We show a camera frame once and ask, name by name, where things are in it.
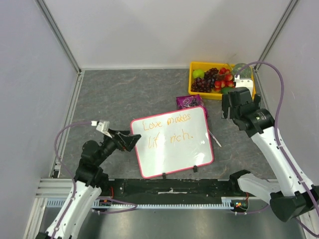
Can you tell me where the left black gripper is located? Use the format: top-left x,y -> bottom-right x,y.
95,128 -> 141,165

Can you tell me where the orange capped marker pen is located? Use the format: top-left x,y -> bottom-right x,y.
208,130 -> 222,147

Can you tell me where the pink framed whiteboard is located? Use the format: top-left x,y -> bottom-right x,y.
131,106 -> 214,179

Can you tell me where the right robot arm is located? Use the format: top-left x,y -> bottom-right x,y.
222,87 -> 319,222

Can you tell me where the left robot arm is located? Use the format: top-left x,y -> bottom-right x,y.
36,129 -> 142,239

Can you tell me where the green mango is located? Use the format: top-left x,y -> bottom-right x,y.
221,87 -> 233,94

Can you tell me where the red peach cluster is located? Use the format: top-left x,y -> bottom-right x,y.
214,67 -> 235,93

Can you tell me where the green netted melon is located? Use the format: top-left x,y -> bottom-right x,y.
232,63 -> 252,79

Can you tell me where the dark purple grape bunch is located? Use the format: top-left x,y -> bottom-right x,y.
191,68 -> 219,93

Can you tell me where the green apple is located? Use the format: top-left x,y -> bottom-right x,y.
192,69 -> 205,79

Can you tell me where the purple snack bag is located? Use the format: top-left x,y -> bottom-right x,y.
176,94 -> 208,117

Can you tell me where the yellow plastic tray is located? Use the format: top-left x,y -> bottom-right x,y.
188,62 -> 256,100

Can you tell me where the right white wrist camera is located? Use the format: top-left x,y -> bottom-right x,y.
234,75 -> 254,95

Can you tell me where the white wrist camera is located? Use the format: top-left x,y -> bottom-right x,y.
234,75 -> 254,95
91,120 -> 112,138

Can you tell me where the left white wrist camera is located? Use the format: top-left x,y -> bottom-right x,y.
91,120 -> 112,138

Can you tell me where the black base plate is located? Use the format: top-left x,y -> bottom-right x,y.
101,179 -> 246,205

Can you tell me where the light blue cable duct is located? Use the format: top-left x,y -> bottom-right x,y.
46,196 -> 250,209

